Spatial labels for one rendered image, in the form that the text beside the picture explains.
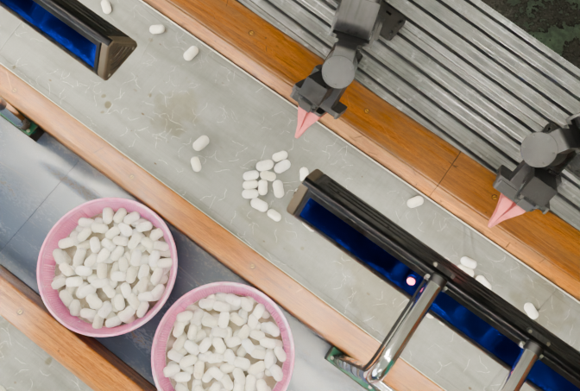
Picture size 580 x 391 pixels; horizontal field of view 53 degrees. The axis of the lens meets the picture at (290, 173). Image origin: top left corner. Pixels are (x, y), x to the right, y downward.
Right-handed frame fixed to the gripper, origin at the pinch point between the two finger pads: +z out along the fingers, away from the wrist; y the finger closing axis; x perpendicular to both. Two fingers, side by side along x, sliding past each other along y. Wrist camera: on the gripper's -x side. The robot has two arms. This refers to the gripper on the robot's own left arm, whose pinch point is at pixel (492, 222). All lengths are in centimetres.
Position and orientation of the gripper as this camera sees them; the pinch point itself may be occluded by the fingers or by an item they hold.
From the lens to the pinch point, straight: 113.4
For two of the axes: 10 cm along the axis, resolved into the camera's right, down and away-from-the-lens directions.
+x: 3.6, -3.0, 8.8
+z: -4.9, 7.5, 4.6
